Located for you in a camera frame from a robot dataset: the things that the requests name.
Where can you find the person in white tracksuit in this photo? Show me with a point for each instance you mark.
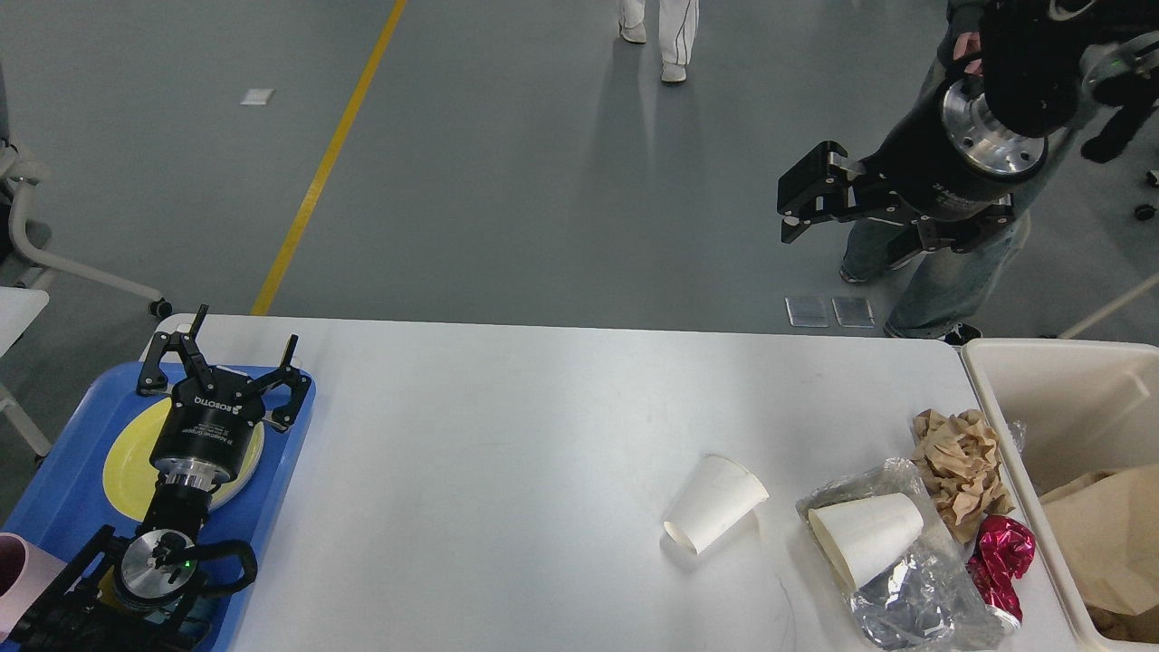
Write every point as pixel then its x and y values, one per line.
pixel 678 27

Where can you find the person in jeans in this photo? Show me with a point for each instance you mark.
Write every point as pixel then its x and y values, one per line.
pixel 948 288

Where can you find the crumpled brown paper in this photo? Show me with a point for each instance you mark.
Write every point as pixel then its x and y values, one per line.
pixel 958 459

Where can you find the blue plastic tray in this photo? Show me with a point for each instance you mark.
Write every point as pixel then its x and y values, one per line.
pixel 68 500

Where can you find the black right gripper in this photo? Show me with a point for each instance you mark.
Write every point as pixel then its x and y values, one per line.
pixel 949 158

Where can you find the red foil wrapper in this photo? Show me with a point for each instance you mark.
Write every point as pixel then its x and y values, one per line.
pixel 1003 553

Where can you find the beige plastic bin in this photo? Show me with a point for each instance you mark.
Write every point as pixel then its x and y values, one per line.
pixel 1062 408

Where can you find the yellow plastic plate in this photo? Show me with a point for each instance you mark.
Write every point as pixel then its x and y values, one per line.
pixel 129 479

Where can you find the pink ribbed cup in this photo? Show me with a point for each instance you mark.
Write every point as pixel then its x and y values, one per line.
pixel 26 572

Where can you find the floor outlet plate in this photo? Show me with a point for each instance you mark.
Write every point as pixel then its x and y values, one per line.
pixel 814 312

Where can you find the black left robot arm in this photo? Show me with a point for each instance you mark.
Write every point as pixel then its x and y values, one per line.
pixel 144 529

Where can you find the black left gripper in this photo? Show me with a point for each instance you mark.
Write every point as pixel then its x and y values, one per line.
pixel 213 411

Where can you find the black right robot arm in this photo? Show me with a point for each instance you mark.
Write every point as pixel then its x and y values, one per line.
pixel 1041 59

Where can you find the large brown paper bag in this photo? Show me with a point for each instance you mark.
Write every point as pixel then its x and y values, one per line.
pixel 1106 525

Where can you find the white paper cup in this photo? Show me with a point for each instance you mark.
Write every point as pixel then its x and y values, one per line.
pixel 719 493
pixel 864 537

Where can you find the clear plastic wrap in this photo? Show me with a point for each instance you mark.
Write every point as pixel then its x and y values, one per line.
pixel 924 602

